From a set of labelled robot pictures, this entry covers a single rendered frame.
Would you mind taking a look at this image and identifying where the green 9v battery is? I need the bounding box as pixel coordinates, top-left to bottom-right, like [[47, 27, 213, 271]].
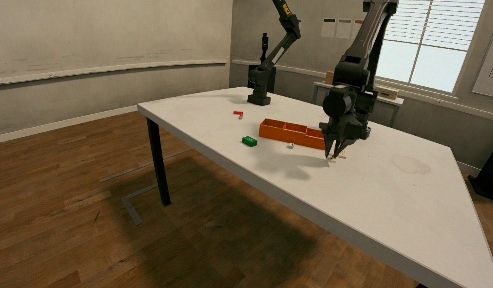
[[242, 136, 257, 147]]

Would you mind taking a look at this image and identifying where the orange open-top bin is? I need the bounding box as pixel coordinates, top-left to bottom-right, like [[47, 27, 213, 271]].
[[259, 118, 325, 150]]

